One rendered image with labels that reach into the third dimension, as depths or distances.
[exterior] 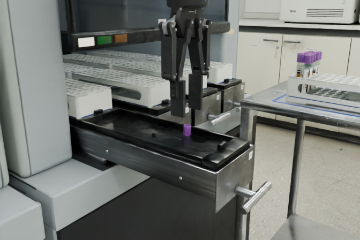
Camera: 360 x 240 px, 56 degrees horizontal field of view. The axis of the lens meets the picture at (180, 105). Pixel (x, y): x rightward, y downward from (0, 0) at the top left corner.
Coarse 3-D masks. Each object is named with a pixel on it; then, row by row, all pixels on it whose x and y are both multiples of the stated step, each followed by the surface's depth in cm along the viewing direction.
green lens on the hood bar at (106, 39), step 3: (99, 36) 68; (102, 36) 69; (105, 36) 69; (108, 36) 70; (99, 39) 68; (102, 39) 69; (105, 39) 69; (108, 39) 70; (99, 42) 68; (102, 42) 69; (105, 42) 69; (108, 42) 70
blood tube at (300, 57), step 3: (300, 54) 81; (303, 54) 81; (297, 57) 81; (300, 57) 81; (303, 57) 81; (297, 60) 81; (300, 60) 81; (303, 60) 81; (297, 63) 82; (300, 63) 81; (297, 66) 82; (300, 66) 81; (297, 69) 82; (300, 69) 82; (297, 72) 82; (300, 72) 82; (297, 75) 82; (300, 75) 82
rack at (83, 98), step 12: (72, 84) 82; (84, 84) 82; (72, 96) 72; (84, 96) 73; (96, 96) 75; (108, 96) 78; (72, 108) 73; (84, 108) 73; (96, 108) 76; (108, 108) 79
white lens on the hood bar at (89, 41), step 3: (78, 39) 64; (81, 39) 65; (84, 39) 65; (87, 39) 66; (90, 39) 66; (93, 39) 67; (81, 42) 65; (84, 42) 65; (87, 42) 66; (90, 42) 66; (93, 42) 67; (81, 45) 65; (84, 45) 65; (87, 45) 66; (90, 45) 67; (93, 45) 67
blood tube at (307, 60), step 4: (304, 56) 80; (308, 56) 79; (304, 60) 80; (308, 60) 79; (304, 64) 80; (308, 64) 80; (304, 68) 80; (308, 68) 80; (304, 72) 80; (308, 72) 80; (304, 76) 81; (304, 84) 81; (304, 88) 81; (300, 92) 82; (304, 92) 82
